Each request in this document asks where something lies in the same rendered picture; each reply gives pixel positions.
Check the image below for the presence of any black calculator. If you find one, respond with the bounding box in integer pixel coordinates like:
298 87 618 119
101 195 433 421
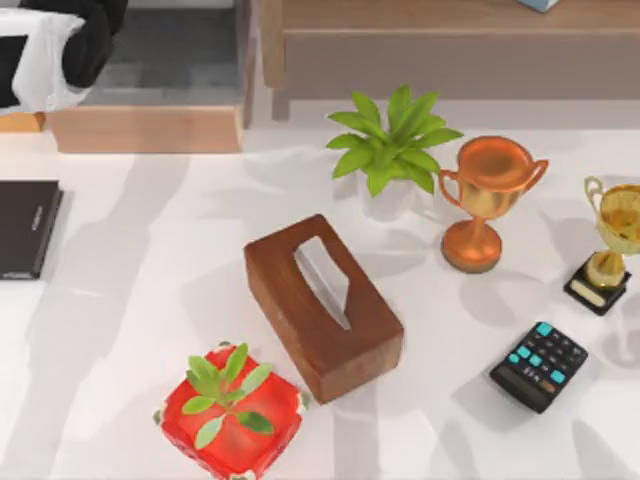
488 321 589 415

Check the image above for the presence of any plant in red pot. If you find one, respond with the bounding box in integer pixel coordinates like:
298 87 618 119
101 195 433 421
152 341 312 480

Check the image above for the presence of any bronze trophy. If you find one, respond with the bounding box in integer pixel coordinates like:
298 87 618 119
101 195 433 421
438 135 550 274

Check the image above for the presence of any green plant in white pot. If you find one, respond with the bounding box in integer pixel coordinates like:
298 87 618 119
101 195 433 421
325 84 465 221

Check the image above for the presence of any brown wooden tissue box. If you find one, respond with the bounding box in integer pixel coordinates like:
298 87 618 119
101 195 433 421
243 213 405 405

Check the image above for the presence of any gold trophy with black base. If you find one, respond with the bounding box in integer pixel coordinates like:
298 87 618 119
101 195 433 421
563 175 640 317

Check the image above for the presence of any pale wooden drawer front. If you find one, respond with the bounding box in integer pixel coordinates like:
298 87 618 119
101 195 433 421
45 105 239 155

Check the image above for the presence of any black book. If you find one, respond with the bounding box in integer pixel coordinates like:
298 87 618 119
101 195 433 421
0 180 65 282

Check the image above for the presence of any grey pierced drawer inside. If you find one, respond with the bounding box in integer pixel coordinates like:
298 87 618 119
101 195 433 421
79 0 246 108

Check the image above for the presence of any wooden cupboard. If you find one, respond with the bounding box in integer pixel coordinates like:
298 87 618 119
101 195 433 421
242 0 640 130

